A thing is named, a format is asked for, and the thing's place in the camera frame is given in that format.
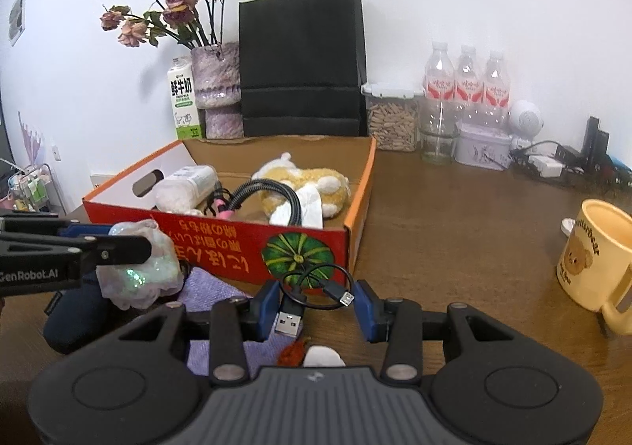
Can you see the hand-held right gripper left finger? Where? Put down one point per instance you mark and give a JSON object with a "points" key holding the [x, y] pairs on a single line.
{"points": [[266, 309]]}

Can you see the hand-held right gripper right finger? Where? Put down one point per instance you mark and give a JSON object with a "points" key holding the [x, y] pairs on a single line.
{"points": [[365, 311]]}

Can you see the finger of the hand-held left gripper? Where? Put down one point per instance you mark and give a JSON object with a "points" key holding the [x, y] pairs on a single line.
{"points": [[123, 248], [89, 230]]}

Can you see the iridescent wrapper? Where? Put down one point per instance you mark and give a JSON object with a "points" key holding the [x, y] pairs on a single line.
{"points": [[148, 277]]}

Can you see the dark blue pouch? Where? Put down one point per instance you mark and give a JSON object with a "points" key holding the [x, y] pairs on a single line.
{"points": [[74, 321]]}

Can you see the purple woven cloth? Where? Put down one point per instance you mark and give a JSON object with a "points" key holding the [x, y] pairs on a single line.
{"points": [[207, 289]]}

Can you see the orange cardboard box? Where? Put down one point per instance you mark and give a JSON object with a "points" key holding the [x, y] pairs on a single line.
{"points": [[217, 247]]}

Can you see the white tissue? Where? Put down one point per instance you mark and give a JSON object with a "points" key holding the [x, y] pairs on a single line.
{"points": [[312, 208], [281, 218]]}

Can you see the wooden desktop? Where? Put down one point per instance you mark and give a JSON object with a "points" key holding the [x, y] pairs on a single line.
{"points": [[444, 237]]}

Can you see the small white object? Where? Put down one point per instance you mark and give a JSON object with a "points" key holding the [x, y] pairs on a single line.
{"points": [[323, 356]]}

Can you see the white wet wipes pack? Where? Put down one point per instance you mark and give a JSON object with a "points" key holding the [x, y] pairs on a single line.
{"points": [[190, 183]]}

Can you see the yellow and white plush toy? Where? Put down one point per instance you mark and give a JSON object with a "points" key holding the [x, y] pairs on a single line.
{"points": [[321, 181]]}

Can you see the white and green milk carton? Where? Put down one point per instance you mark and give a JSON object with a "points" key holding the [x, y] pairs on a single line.
{"points": [[185, 99]]}

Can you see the clear drinking glass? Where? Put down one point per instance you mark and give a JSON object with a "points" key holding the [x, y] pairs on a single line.
{"points": [[438, 144]]}

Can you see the clear container of pellets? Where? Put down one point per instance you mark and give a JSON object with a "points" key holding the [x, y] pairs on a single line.
{"points": [[392, 126]]}

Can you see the purple marbled vase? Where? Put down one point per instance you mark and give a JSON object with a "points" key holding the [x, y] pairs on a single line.
{"points": [[217, 79]]}

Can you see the pale floral tin box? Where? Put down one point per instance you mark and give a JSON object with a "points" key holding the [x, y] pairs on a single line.
{"points": [[481, 149]]}

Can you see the small white round lid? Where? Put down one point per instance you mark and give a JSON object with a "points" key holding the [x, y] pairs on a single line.
{"points": [[568, 228]]}

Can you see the white charger plug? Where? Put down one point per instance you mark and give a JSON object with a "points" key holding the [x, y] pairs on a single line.
{"points": [[545, 167]]}

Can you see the yellow bear mug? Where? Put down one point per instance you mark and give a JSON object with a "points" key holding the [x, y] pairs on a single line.
{"points": [[592, 257]]}

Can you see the clear water bottle red label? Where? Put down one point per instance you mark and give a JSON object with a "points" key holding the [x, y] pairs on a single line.
{"points": [[439, 79], [469, 82], [496, 87]]}

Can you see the white round speaker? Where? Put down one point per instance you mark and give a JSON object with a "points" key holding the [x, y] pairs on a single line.
{"points": [[526, 121]]}

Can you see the black paper bag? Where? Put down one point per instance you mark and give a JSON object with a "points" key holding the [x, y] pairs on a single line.
{"points": [[301, 55]]}

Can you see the black upright stick device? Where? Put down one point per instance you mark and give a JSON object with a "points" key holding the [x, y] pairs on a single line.
{"points": [[592, 139], [603, 146]]}

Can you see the white wall outlet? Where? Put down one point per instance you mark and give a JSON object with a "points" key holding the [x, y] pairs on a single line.
{"points": [[101, 180]]}

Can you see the purple wall decal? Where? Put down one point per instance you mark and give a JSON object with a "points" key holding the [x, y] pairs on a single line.
{"points": [[32, 141]]}

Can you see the wall photo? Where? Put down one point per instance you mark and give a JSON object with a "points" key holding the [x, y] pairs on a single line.
{"points": [[17, 15]]}

